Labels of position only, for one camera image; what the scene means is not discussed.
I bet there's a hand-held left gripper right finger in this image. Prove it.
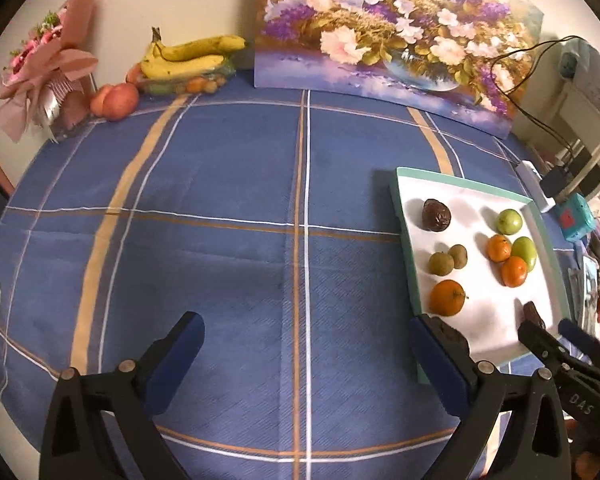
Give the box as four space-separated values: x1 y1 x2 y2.
408 313 572 480

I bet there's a green mango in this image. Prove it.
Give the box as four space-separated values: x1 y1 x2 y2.
496 209 524 236
511 236 538 273

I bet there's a white power strip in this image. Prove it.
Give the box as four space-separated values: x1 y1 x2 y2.
515 160 557 213

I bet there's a round dark passion fruit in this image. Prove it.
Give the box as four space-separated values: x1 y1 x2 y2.
422 199 452 232

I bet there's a clear plastic produce container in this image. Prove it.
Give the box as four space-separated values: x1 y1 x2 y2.
140 57 237 96

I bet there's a blue plaid tablecloth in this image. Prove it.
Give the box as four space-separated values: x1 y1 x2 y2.
0 75 581 480

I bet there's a floral painting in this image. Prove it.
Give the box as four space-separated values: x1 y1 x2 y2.
253 0 546 140

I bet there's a black cable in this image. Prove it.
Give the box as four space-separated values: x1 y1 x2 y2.
490 35 588 171

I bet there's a teal plastic box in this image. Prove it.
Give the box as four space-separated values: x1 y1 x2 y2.
555 194 598 242

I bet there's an orange peach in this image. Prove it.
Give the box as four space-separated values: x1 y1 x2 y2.
90 85 112 116

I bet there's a white tray with green rim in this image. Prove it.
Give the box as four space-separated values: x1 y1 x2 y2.
390 166 572 386

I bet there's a white wooden chair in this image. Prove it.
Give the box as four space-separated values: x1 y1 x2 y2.
550 40 600 211

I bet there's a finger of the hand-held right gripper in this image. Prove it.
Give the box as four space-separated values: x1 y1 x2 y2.
559 318 600 379
517 320 573 386

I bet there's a black power adapter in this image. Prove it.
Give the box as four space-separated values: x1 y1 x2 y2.
540 166 571 198

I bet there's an orange tangerine with stem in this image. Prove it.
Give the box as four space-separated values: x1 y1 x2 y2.
428 280 468 317

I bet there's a yellow banana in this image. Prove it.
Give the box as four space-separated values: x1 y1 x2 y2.
140 27 226 81
155 35 247 62

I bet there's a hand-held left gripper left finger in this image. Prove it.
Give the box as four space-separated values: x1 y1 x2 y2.
39 311 206 480

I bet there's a pink wrapped flower bouquet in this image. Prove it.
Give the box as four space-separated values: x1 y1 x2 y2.
0 0 103 145

